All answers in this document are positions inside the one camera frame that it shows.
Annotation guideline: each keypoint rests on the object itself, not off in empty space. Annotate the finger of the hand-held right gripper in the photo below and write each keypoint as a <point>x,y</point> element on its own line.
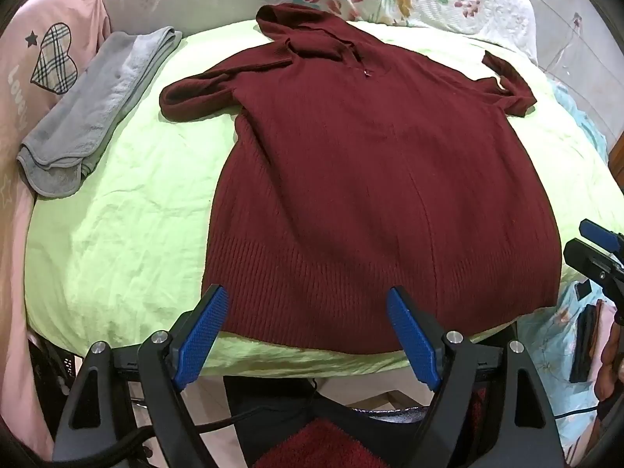
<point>582,253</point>
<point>602,235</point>

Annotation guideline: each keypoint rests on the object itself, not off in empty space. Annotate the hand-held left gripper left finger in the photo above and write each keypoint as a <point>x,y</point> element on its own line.
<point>205,336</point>

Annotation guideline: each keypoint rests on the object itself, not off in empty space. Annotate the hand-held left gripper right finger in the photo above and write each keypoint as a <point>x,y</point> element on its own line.
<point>412,339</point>

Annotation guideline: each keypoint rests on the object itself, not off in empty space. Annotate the maroon hooded knit sweater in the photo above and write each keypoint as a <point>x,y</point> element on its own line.
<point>365,180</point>

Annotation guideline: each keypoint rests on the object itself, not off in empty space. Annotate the person's right forearm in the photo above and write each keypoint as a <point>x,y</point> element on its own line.
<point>613,360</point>

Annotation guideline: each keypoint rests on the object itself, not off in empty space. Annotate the black flat object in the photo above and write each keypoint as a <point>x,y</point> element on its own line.
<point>584,341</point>

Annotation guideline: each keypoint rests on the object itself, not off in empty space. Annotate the person's black clothing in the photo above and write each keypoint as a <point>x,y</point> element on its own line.
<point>273,399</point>

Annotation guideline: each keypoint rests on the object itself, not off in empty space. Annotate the light blue patterned sheet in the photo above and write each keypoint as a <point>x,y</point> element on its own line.
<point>555,375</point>

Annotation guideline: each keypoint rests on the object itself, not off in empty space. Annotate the light green bed sheet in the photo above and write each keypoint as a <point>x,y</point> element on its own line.
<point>146,204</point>

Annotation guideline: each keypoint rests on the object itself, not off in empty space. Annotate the person's red fuzzy garment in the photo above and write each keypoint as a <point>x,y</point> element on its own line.
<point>317,448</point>

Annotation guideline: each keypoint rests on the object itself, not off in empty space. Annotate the grey folded towel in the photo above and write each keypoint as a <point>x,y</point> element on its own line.
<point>87,107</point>

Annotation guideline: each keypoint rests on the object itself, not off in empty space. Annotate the pink heart print blanket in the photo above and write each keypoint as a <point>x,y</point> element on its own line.
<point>29,34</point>

